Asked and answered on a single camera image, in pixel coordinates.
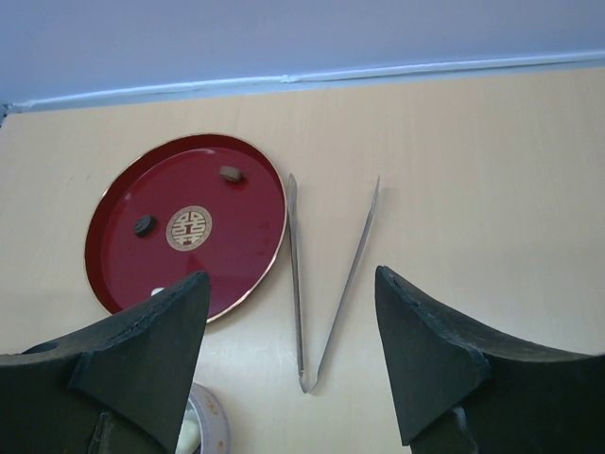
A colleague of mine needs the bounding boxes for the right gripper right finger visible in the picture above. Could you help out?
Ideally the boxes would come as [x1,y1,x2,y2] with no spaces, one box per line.
[374,266,604,453]

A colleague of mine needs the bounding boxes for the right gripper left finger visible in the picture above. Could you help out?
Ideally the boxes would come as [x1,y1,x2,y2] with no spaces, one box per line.
[1,271,211,453]

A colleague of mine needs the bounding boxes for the silver metal tongs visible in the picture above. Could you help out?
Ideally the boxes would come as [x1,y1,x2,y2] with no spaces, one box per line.
[285,173,381,395]

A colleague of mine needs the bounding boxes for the dark round chocolate centre left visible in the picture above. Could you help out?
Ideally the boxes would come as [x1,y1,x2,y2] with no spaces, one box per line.
[133,215,157,238]

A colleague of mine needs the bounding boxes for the brown chocolate top right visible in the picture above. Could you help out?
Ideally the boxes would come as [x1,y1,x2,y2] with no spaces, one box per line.
[219,166,244,183]

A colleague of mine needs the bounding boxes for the round silver tin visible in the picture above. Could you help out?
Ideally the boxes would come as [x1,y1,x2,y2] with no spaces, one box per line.
[175,383,231,454]

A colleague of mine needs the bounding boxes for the red round tray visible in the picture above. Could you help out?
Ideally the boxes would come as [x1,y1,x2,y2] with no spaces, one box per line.
[84,133,286,322]

